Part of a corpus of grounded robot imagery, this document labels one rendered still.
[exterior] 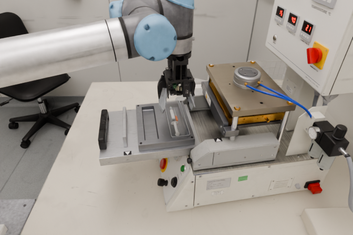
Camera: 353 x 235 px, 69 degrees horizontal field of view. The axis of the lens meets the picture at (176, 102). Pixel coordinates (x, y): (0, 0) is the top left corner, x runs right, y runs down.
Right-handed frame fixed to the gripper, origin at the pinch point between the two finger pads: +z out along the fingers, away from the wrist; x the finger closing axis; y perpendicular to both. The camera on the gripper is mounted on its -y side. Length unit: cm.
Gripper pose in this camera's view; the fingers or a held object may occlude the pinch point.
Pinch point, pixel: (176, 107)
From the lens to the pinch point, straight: 79.4
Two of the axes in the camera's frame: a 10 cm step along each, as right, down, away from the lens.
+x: 9.9, -1.0, 1.3
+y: 1.6, 5.8, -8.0
